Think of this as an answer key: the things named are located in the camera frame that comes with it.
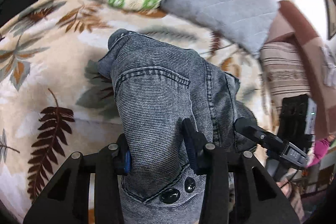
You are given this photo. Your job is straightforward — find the silver leaf cushion ornament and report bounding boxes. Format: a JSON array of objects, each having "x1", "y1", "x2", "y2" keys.
[{"x1": 320, "y1": 46, "x2": 336, "y2": 88}]

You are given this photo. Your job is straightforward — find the person right hand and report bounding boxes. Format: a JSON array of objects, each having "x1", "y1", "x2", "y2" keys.
[{"x1": 276, "y1": 178, "x2": 292, "y2": 198}]

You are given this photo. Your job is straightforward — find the striped floral beige pillow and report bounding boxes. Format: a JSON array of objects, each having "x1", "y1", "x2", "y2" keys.
[{"x1": 258, "y1": 41, "x2": 313, "y2": 119}]

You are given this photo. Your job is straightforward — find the leaf pattern fleece blanket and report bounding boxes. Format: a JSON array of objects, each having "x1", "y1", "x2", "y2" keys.
[{"x1": 1, "y1": 0, "x2": 278, "y2": 223}]

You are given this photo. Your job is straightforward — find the blue denim jeans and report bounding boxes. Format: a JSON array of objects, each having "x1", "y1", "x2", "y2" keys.
[{"x1": 98, "y1": 29, "x2": 256, "y2": 223}]

